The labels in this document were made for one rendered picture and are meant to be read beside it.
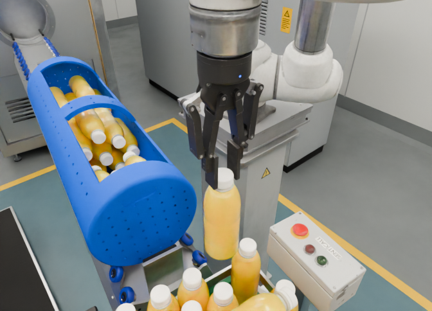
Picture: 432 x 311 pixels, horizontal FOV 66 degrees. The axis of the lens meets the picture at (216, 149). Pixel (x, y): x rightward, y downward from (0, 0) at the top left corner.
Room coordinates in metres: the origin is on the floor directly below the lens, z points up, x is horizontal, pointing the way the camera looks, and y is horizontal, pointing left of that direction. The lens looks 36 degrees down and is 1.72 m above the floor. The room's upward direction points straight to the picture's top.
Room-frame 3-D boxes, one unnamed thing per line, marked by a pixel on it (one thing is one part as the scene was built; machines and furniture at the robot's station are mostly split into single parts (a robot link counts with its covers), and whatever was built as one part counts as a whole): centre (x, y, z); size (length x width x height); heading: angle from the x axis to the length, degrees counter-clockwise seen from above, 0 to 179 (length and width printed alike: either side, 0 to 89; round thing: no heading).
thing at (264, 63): (1.12, -0.12, 1.24); 0.18 x 0.16 x 0.22; 79
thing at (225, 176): (0.44, -0.01, 1.33); 0.04 x 0.04 x 0.02
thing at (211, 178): (0.43, 0.01, 1.37); 0.03 x 0.01 x 0.07; 33
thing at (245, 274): (0.48, -0.07, 0.99); 0.07 x 0.07 x 0.19
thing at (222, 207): (0.44, -0.01, 1.23); 0.07 x 0.07 x 0.19
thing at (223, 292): (0.37, -0.01, 1.09); 0.04 x 0.04 x 0.02
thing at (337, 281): (0.47, -0.22, 1.05); 0.20 x 0.10 x 0.10; 33
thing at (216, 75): (0.44, -0.01, 1.52); 0.08 x 0.07 x 0.09; 123
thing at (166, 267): (0.49, 0.13, 0.99); 0.10 x 0.02 x 0.12; 123
